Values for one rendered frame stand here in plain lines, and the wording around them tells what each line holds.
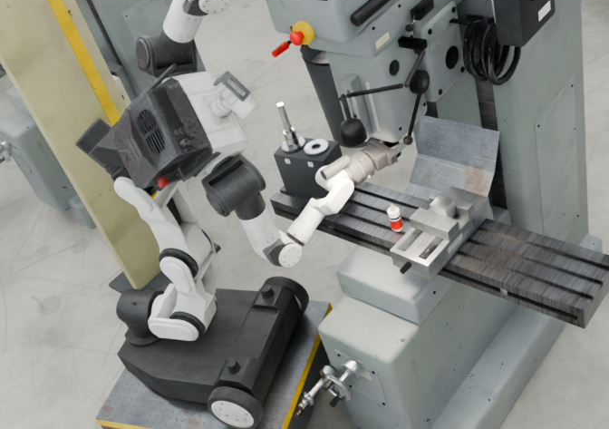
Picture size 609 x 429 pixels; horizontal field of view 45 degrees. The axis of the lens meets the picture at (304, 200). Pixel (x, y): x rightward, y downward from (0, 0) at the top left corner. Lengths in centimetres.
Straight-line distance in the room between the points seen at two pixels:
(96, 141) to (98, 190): 143
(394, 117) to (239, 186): 49
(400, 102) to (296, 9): 44
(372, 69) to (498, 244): 73
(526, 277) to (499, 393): 72
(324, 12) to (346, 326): 114
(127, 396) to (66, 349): 103
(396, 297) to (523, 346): 76
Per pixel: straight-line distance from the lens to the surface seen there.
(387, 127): 218
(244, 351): 277
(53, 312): 436
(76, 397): 384
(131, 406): 308
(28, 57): 345
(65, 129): 359
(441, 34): 226
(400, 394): 258
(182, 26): 204
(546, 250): 242
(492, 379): 297
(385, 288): 247
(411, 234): 241
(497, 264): 237
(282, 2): 197
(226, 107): 207
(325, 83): 429
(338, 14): 186
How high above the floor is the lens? 260
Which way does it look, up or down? 38 degrees down
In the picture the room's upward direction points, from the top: 19 degrees counter-clockwise
